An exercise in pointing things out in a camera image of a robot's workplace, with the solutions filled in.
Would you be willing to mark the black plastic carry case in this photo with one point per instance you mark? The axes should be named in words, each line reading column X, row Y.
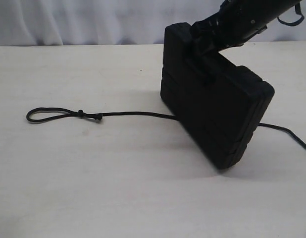
column 221, row 117

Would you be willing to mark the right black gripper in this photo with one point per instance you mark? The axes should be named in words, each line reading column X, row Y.
column 208, row 38

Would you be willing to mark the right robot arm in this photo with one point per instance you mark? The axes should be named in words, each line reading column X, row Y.
column 236, row 22

